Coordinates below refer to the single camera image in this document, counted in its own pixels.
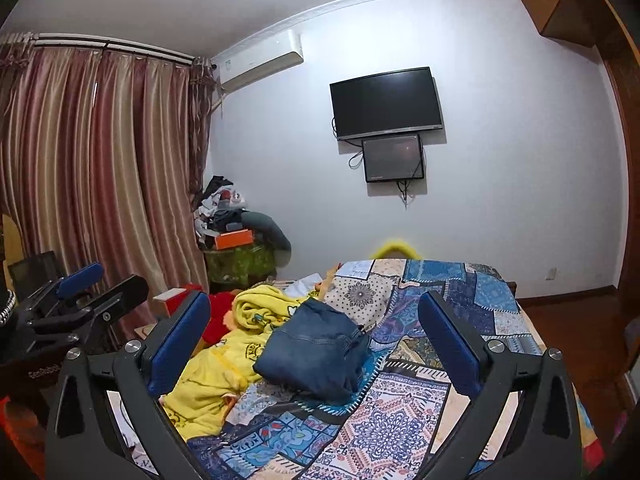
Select striped pink curtain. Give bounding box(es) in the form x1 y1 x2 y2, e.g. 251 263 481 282
0 40 217 361

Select yellow printed blanket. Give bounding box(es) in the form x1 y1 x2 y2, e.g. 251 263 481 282
160 284 322 443

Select patchwork bed cover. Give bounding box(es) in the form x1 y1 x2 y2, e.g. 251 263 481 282
187 258 576 480

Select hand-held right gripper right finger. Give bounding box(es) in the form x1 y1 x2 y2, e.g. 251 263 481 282
415 290 584 480

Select white cloth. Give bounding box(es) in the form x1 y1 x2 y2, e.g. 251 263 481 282
285 274 327 297

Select red and white box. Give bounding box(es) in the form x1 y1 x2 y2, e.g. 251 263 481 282
152 287 192 322

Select yellow fuzzy object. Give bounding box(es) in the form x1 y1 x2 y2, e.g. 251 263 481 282
370 237 422 261

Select dark grey pillow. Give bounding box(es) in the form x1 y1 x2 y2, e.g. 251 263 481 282
244 210 293 267

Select dark framed screen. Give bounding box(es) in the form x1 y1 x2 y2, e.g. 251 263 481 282
7 251 62 302

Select black wall television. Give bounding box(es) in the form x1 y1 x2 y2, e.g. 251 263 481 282
329 66 446 142

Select small black wall monitor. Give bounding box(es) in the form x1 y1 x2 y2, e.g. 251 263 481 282
361 133 426 184

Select wooden skirting board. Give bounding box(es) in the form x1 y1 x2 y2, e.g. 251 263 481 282
517 285 617 309

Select wooden chair back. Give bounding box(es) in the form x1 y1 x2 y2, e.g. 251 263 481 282
0 214 24 262

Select white curtain rail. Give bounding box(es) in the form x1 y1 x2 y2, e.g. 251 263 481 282
0 32 197 66

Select blue denim jeans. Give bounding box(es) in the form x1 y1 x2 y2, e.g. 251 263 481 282
252 297 372 402

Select pile of clothes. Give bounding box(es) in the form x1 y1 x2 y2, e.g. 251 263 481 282
192 175 261 251

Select wooden bed frame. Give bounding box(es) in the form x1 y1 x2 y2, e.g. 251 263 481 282
492 267 521 302

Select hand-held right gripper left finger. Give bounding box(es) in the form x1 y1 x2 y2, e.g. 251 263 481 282
44 290 216 480

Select tan bed blanket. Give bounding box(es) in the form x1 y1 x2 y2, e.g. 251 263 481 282
574 389 599 457

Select orange red cloth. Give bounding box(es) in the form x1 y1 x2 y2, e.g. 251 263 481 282
0 395 49 467

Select red plush toy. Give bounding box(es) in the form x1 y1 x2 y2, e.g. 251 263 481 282
182 284 237 357

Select white air conditioner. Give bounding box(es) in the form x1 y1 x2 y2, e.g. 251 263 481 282
212 30 305 94

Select orange box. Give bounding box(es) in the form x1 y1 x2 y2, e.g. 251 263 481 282
214 228 254 251

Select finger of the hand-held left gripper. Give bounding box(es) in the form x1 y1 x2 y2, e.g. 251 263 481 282
56 262 106 301
89 274 151 325

